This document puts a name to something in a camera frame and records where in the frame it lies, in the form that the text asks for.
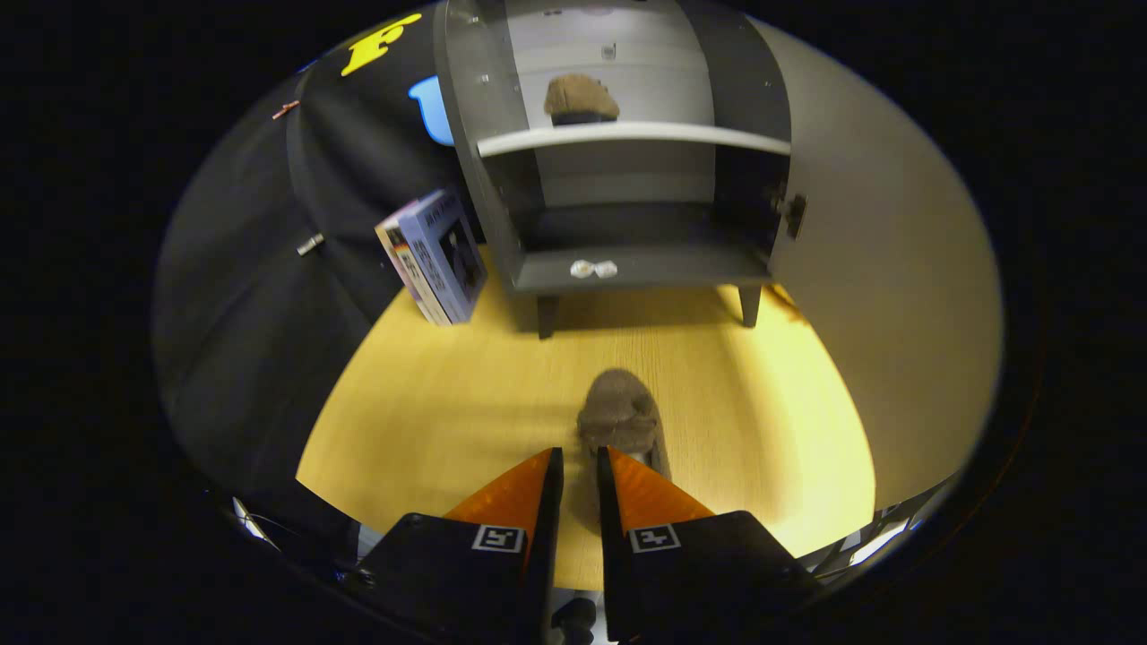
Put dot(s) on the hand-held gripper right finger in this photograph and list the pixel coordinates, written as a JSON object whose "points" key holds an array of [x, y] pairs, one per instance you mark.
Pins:
{"points": [[699, 573]]}

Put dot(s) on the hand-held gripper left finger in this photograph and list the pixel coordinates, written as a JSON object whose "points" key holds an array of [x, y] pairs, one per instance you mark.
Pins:
{"points": [[466, 582]]}

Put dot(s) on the brown fuzzy shoe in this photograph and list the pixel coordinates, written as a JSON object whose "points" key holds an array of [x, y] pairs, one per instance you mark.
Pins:
{"points": [[581, 97], [618, 412]]}

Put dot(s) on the dark grey shoe cabinet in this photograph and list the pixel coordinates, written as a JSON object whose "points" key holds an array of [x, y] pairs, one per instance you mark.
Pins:
{"points": [[627, 269]]}

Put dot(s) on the blue printed box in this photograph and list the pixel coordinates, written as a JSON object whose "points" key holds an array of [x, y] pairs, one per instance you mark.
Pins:
{"points": [[439, 260]]}

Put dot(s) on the black backdrop cloth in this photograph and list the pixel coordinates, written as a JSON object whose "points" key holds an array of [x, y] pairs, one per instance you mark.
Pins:
{"points": [[233, 313]]}

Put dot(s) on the silver clip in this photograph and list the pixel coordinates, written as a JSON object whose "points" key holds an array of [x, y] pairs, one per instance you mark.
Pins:
{"points": [[310, 245]]}

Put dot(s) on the red clip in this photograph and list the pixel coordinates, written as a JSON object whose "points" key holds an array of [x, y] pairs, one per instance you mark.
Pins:
{"points": [[286, 109]]}

